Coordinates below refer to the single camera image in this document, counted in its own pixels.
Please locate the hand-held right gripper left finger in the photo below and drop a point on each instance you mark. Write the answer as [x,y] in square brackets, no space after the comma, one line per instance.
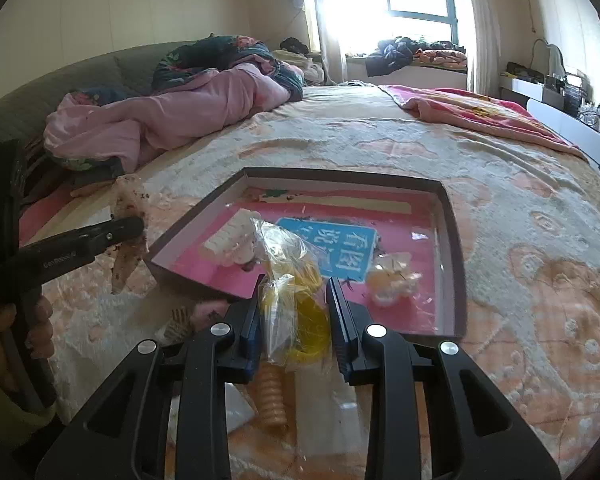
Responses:
[254,350]

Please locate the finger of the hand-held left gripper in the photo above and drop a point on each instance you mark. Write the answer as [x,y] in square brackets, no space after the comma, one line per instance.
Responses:
[90,242]

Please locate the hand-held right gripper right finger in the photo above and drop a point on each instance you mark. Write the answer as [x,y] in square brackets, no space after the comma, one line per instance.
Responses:
[341,345]

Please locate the bag of yellow bangles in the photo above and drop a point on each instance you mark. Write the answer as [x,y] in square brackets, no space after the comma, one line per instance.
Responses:
[300,310]

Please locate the floral fabric hair scrunchie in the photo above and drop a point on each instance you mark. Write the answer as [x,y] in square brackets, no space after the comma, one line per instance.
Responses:
[130,200]

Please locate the brown banana hair clip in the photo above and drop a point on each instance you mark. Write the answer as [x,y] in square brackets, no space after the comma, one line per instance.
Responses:
[182,325]

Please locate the shallow grey cardboard box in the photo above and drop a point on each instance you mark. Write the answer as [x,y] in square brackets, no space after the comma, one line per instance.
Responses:
[420,270]

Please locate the small card in clear bag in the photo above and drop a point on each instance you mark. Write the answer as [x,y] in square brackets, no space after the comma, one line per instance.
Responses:
[240,410]

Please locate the clear bag with pearl ornament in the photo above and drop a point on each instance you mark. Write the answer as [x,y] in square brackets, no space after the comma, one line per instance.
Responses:
[390,280]

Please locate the white hair claw clip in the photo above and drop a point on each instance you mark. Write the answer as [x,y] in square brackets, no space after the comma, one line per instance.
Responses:
[225,242]

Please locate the grey-green padded headboard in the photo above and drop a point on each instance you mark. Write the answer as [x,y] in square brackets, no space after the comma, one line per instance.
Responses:
[55,80]

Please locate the floral quilt with pink lining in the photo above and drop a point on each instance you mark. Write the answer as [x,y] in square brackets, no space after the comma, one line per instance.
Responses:
[180,110]

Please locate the pink printed blanket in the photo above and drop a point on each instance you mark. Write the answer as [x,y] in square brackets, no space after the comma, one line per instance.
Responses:
[480,115]

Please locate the pile of light clothes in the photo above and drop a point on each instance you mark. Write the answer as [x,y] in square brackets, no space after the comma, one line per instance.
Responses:
[300,67]

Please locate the white window seat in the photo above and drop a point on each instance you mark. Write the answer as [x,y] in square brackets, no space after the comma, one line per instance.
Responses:
[405,75]

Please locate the black cloth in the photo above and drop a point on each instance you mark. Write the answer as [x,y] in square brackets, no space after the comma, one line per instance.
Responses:
[295,45]

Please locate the dark jacket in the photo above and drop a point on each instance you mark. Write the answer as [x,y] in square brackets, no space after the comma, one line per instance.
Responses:
[390,55]

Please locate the floral cushion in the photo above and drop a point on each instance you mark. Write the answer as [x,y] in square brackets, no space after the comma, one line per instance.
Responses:
[442,55]

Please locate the sheer white curtain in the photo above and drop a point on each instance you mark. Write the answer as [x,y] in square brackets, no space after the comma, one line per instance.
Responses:
[325,35]
[480,25]

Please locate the white bed footboard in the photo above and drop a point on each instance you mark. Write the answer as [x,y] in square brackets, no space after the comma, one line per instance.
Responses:
[570,127]

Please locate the white dressing desk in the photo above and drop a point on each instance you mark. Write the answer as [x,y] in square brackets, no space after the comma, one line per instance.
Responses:
[530,85]

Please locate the white table mirror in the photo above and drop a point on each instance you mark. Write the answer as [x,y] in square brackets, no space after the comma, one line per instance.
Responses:
[550,57]

